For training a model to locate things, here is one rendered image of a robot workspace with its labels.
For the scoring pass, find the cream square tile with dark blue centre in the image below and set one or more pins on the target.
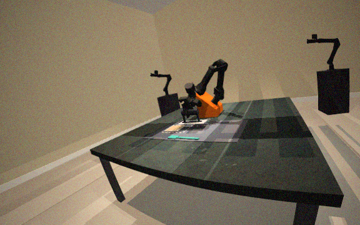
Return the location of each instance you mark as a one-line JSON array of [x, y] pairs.
[[174, 128]]

